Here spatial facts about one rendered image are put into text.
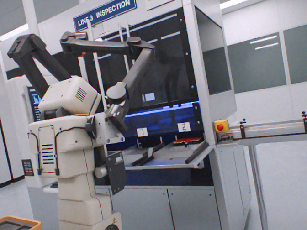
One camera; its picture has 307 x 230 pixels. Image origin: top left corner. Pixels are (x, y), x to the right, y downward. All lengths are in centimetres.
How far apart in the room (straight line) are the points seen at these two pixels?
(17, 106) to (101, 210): 104
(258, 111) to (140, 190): 462
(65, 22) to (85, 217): 168
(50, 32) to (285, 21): 499
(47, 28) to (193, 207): 191
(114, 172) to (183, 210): 96
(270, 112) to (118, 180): 539
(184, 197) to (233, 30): 502
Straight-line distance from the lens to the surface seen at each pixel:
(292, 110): 622
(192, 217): 192
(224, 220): 186
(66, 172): 97
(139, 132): 187
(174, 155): 149
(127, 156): 166
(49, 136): 101
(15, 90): 184
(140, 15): 187
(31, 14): 211
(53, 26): 242
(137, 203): 209
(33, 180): 189
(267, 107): 621
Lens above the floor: 123
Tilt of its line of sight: 3 degrees down
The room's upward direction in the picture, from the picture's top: 10 degrees counter-clockwise
